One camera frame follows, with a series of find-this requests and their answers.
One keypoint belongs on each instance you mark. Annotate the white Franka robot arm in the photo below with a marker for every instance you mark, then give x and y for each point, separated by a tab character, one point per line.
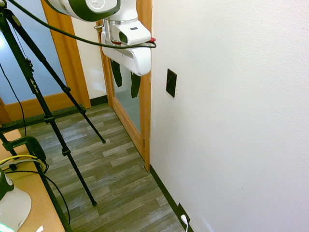
87	8

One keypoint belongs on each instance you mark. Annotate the wooden glass panel door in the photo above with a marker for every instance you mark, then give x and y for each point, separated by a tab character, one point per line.
128	96

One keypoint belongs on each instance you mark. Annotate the black baseboard strip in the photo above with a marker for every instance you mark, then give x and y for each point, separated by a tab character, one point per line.
169	193

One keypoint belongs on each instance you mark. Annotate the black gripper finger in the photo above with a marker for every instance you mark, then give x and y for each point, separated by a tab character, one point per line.
135	84
117	73

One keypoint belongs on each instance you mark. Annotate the black light switch plate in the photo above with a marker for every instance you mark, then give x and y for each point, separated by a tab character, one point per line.
171	83

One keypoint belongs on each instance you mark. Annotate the wooden framed frosted door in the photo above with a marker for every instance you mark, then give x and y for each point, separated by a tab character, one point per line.
36	72

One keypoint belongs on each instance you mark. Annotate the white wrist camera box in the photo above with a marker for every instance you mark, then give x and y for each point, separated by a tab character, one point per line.
132	33

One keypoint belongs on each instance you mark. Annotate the black table clamp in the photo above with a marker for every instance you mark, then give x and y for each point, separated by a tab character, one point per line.
29	147

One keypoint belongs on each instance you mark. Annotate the black wall outlet plate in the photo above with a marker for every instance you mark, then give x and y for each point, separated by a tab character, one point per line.
184	214

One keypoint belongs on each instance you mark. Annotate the black camera tripod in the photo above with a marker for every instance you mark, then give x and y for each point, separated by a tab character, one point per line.
36	84

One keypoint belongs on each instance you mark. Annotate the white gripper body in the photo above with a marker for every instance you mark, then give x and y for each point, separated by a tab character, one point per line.
125	55

